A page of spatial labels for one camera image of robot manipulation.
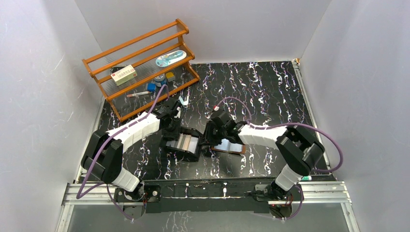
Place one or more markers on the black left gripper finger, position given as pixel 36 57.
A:
pixel 176 132
pixel 167 136

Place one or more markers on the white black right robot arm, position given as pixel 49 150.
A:
pixel 300 149

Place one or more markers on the white red marker pen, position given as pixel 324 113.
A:
pixel 137 94

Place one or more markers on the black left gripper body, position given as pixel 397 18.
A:
pixel 172 128

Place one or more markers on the orange leather card holder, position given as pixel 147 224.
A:
pixel 227 147

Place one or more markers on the black card storage box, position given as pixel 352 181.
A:
pixel 185 155

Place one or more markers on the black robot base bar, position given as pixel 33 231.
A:
pixel 214 195

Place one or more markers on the orange wooden shelf rack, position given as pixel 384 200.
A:
pixel 142 52

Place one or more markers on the blue small cube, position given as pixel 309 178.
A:
pixel 151 87

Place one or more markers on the stack of cards in box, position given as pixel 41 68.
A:
pixel 187 142

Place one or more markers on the yellow grey small block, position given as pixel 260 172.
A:
pixel 170 77

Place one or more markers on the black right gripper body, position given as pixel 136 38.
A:
pixel 219 134

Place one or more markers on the white blue stapler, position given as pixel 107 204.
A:
pixel 184 100

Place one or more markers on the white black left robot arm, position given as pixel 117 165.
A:
pixel 104 153

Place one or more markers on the white green carton box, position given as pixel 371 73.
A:
pixel 122 74

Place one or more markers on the blue oval blister pack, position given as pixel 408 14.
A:
pixel 170 58

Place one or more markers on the blue white small jar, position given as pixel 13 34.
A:
pixel 160 80

